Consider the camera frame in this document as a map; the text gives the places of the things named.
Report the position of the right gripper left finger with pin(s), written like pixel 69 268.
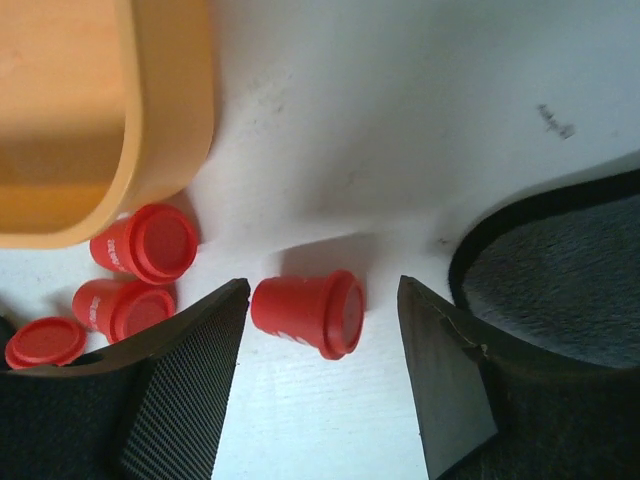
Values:
pixel 149 407

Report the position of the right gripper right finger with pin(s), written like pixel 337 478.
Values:
pixel 491 406

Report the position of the red coffee capsule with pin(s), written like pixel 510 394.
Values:
pixel 48 341
pixel 157 245
pixel 121 309
pixel 326 313

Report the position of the blue grey microfiber cloth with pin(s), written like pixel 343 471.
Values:
pixel 559 270

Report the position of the orange plastic storage basket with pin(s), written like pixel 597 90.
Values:
pixel 105 106

